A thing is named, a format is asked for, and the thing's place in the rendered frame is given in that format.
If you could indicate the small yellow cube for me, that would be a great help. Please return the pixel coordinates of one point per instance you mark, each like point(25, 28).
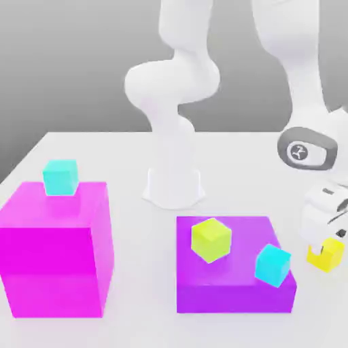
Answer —
point(330, 257)

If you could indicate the small lime cube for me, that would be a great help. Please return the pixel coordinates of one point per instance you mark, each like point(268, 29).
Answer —
point(210, 240)

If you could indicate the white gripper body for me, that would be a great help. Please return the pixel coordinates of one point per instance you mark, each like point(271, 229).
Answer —
point(315, 225)

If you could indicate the small cyan cube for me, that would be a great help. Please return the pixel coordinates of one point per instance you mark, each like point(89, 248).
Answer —
point(272, 266)
point(60, 178)

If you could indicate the large magenta box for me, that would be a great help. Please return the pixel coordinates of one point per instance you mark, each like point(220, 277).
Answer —
point(49, 261)

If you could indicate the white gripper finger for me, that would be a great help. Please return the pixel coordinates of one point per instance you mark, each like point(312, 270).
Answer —
point(317, 248)

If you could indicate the large purple box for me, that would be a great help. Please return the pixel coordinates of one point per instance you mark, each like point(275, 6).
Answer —
point(233, 296)

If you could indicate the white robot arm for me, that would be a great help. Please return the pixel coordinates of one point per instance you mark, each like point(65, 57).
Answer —
point(168, 81)

